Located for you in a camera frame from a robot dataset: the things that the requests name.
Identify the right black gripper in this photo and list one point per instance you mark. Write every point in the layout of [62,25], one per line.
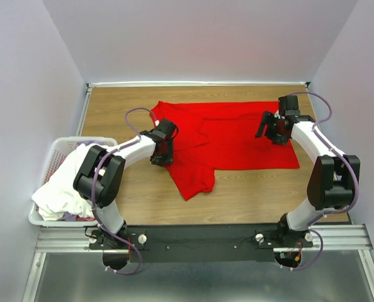
[267,118]

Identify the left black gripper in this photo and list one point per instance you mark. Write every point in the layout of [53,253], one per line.
[169,159]

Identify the red t shirt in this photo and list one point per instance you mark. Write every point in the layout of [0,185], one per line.
[220,136]

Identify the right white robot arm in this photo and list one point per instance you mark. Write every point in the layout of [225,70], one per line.
[333,185]

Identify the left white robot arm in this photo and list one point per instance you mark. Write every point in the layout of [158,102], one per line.
[100,174]

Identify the white laundry basket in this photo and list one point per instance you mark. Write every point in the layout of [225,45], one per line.
[59,150]

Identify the white t shirt in basket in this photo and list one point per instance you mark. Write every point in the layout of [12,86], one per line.
[57,200]

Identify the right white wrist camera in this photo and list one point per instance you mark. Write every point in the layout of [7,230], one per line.
[277,115]

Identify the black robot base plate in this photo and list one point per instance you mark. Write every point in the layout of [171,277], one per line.
[144,244]

